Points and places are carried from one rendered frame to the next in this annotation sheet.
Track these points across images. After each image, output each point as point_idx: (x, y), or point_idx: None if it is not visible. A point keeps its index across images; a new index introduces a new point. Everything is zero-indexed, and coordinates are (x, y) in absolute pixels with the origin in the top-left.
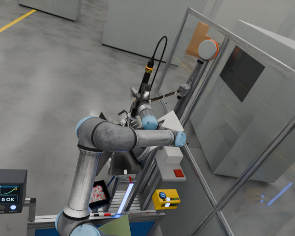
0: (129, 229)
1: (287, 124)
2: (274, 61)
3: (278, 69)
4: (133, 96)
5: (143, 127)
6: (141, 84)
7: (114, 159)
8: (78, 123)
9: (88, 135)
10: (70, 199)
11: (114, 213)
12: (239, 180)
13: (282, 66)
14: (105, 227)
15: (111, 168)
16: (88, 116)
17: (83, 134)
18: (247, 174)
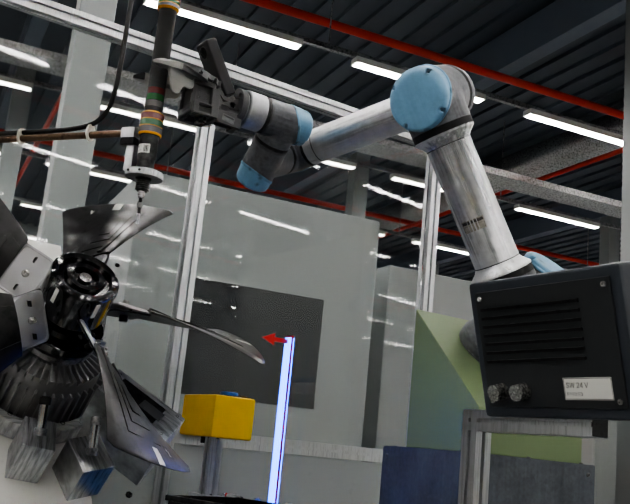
0: (444, 315)
1: (205, 135)
2: (110, 25)
3: (130, 39)
4: (188, 86)
5: (102, 234)
6: (168, 49)
7: (209, 332)
8: (443, 77)
9: (466, 88)
10: (511, 238)
11: (286, 503)
12: (183, 306)
13: (133, 33)
14: (449, 350)
15: (244, 349)
16: (418, 66)
17: (461, 92)
18: (192, 276)
